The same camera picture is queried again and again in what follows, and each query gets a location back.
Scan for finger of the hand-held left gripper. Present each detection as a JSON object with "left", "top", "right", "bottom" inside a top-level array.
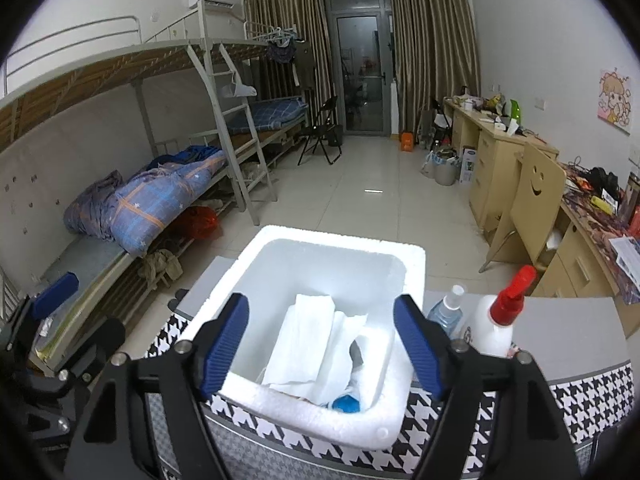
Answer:
[
  {"left": 20, "top": 317, "right": 126, "bottom": 448},
  {"left": 5, "top": 272, "right": 81, "bottom": 356}
]

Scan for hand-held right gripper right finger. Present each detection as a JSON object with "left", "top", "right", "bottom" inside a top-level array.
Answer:
[{"left": 392, "top": 294, "right": 584, "bottom": 480}]

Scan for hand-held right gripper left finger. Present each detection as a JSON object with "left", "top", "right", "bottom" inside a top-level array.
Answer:
[{"left": 65, "top": 292, "right": 251, "bottom": 480}]

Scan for white foam box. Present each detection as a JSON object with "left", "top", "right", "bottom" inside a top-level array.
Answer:
[{"left": 177, "top": 225, "right": 426, "bottom": 451}]

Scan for small clear spray bottle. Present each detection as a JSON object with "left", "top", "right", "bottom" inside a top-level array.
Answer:
[{"left": 427, "top": 285, "right": 469, "bottom": 342}]

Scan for red pump bottle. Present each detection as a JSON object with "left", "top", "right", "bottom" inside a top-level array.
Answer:
[{"left": 462, "top": 265, "right": 538, "bottom": 359}]

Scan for white tissue sheets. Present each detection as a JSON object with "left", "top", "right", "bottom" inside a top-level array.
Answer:
[{"left": 262, "top": 293, "right": 396, "bottom": 407}]

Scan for beige cloth under bed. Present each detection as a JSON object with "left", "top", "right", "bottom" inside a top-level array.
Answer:
[{"left": 138, "top": 250, "right": 184, "bottom": 291}]

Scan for red plastic bag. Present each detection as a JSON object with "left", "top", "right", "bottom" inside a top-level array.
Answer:
[{"left": 182, "top": 204, "right": 222, "bottom": 241}]

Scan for houndstooth table cloth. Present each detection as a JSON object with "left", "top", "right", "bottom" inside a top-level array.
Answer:
[{"left": 144, "top": 310, "right": 637, "bottom": 480}]

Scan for grey bucket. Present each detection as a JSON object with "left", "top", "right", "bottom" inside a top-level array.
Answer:
[{"left": 432, "top": 147, "right": 461, "bottom": 186}]

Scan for blue white cardboard box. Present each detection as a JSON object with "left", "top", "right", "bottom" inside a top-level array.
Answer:
[{"left": 458, "top": 146, "right": 479, "bottom": 185}]

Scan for wooden desk with patterned mat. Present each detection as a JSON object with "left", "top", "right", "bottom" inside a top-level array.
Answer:
[{"left": 531, "top": 162, "right": 640, "bottom": 339}]

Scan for cluttered wooden desk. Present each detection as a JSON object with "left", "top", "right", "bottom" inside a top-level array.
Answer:
[{"left": 443, "top": 96, "right": 560, "bottom": 232}]

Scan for wooden smiley chair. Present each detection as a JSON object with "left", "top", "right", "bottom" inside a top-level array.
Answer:
[{"left": 478, "top": 140, "right": 569, "bottom": 275}]

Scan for folded dark chair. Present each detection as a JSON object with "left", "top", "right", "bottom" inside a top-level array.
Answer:
[{"left": 429, "top": 97, "right": 454, "bottom": 150}]

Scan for printed papers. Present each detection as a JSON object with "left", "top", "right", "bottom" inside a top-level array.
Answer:
[{"left": 607, "top": 235, "right": 640, "bottom": 297}]

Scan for black folding chair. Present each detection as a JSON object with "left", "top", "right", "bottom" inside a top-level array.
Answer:
[{"left": 297, "top": 96, "right": 345, "bottom": 167}]

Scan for white metal bunk bed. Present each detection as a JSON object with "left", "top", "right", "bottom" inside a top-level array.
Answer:
[{"left": 0, "top": 0, "right": 312, "bottom": 377}]

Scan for black bag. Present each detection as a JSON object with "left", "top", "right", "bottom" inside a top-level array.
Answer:
[{"left": 587, "top": 165, "right": 621, "bottom": 192}]

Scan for white plastic bag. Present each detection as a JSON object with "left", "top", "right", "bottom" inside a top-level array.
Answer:
[{"left": 220, "top": 77, "right": 259, "bottom": 99}]

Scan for glass balcony door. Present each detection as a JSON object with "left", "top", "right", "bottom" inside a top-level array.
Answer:
[{"left": 320, "top": 0, "right": 397, "bottom": 137}]

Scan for hanging dark clothes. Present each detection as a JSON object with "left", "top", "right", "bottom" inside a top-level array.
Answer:
[{"left": 264, "top": 30, "right": 314, "bottom": 92}]

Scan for brown curtain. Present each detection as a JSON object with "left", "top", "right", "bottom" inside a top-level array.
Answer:
[
  {"left": 387, "top": 0, "right": 482, "bottom": 137},
  {"left": 241, "top": 0, "right": 326, "bottom": 137}
]

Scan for cartoon wall poster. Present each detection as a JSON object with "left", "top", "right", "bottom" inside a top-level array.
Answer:
[{"left": 597, "top": 68, "right": 635, "bottom": 135}]

